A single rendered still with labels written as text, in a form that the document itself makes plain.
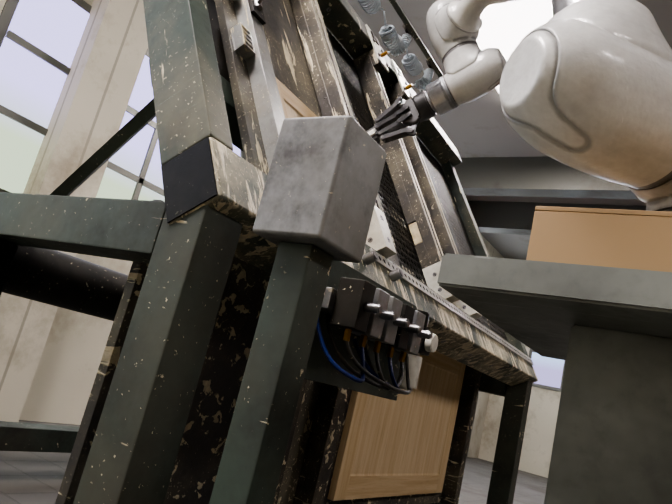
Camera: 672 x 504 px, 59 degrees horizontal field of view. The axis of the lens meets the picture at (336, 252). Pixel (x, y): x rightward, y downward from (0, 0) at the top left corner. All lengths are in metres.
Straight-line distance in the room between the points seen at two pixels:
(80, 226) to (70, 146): 2.28
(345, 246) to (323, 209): 0.07
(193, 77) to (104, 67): 2.51
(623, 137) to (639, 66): 0.08
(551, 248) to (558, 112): 0.16
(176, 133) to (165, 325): 0.33
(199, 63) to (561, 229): 0.67
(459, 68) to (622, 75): 0.89
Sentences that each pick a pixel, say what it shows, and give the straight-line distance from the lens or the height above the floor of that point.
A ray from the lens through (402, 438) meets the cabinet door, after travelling 2.19.
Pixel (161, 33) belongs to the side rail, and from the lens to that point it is 1.21.
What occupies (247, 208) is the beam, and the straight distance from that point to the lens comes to 0.95.
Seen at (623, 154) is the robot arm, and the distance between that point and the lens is 0.78.
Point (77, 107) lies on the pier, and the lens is 3.45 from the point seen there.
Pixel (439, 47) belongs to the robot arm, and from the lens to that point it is 1.66.
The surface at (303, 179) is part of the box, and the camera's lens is 0.82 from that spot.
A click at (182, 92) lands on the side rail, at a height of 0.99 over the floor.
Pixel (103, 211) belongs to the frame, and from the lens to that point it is 1.10.
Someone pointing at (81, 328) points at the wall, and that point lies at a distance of 3.71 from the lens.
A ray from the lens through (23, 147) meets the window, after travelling 3.45.
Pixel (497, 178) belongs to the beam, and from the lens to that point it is 6.07.
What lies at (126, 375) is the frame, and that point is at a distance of 0.94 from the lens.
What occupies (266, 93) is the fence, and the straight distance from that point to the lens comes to 1.33.
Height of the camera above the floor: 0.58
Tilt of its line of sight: 12 degrees up
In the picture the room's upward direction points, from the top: 14 degrees clockwise
